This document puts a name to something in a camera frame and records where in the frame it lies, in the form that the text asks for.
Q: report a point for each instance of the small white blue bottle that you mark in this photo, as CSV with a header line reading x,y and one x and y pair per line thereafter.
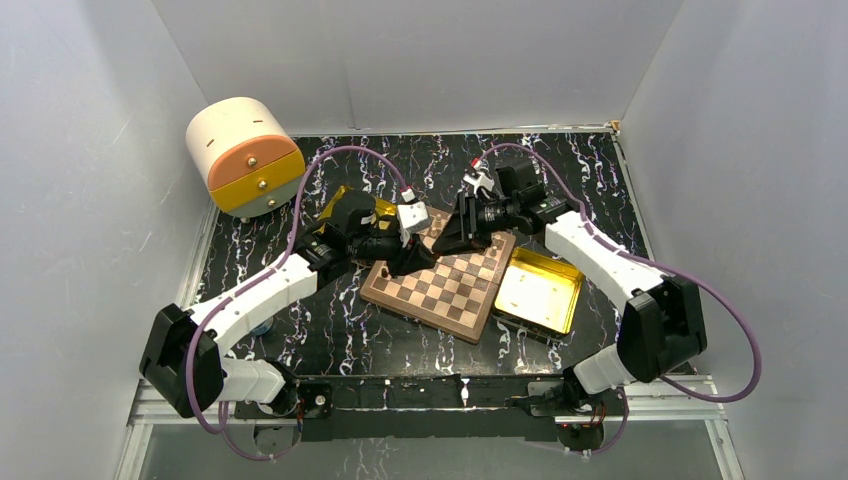
x,y
263,328

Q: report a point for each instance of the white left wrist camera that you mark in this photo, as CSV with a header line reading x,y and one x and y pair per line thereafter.
x,y
412,213

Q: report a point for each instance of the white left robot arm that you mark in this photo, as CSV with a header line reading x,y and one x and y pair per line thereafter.
x,y
185,356

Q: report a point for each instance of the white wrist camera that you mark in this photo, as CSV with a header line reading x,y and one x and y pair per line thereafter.
x,y
478,178
412,213

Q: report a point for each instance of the round cream drawer cabinet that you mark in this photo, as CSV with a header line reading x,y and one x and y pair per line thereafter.
x,y
249,164

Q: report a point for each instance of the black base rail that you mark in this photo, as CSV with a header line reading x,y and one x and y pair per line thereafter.
x,y
530,407

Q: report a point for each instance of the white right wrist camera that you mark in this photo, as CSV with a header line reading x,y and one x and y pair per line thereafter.
x,y
478,178

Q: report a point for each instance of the gold tin lid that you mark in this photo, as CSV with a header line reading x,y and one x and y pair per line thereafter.
x,y
539,293

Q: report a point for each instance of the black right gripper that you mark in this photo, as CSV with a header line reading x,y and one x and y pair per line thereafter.
x,y
451,239

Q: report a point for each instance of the wooden chess board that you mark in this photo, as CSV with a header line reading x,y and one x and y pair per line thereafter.
x,y
455,296

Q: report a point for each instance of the gold tin box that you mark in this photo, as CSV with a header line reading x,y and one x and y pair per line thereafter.
x,y
353,211

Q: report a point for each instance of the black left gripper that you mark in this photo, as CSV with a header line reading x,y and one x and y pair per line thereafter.
x,y
410,258

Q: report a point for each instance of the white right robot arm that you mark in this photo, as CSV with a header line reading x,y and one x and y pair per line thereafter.
x,y
662,325

